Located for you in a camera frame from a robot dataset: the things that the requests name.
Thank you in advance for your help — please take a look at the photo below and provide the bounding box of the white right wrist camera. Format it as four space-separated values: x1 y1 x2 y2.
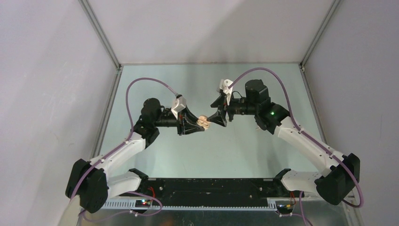
219 79 233 105

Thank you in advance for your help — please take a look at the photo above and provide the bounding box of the beige earbud charging case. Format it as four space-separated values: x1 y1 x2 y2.
197 115 210 130

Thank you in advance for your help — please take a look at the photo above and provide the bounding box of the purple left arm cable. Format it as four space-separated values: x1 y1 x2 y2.
69 77 182 224

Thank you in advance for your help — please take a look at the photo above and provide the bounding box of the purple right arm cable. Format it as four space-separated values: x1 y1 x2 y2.
228 67 365 226

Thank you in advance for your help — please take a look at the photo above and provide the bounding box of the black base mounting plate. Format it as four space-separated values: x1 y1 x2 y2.
137 178 291 207

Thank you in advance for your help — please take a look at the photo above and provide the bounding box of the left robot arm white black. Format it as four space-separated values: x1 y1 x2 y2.
65 95 210 213

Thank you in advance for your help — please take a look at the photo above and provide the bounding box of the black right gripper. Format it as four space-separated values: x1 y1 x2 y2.
207 92 258 127

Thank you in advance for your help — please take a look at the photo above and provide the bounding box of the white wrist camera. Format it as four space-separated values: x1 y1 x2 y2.
219 79 233 105
170 96 187 120

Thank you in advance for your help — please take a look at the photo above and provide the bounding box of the grey cable duct strip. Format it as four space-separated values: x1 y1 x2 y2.
101 199 277 211

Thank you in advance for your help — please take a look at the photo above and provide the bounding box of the aluminium frame corner post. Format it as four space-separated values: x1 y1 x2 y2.
299 0 342 71
78 0 121 70

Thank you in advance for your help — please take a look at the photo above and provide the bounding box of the aluminium frame corner post right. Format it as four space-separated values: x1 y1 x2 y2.
299 0 342 71

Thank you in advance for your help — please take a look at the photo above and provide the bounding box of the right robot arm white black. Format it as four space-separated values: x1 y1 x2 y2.
208 80 360 205

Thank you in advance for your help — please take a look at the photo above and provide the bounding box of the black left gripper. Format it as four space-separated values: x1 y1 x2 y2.
153 105 204 136

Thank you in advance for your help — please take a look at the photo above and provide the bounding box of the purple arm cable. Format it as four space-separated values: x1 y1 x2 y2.
228 67 365 226
69 77 182 224

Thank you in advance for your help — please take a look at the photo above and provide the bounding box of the aluminium frame corner post left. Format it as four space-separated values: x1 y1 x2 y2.
78 0 121 70

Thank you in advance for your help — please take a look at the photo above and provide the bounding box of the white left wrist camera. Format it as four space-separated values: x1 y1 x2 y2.
170 96 187 120

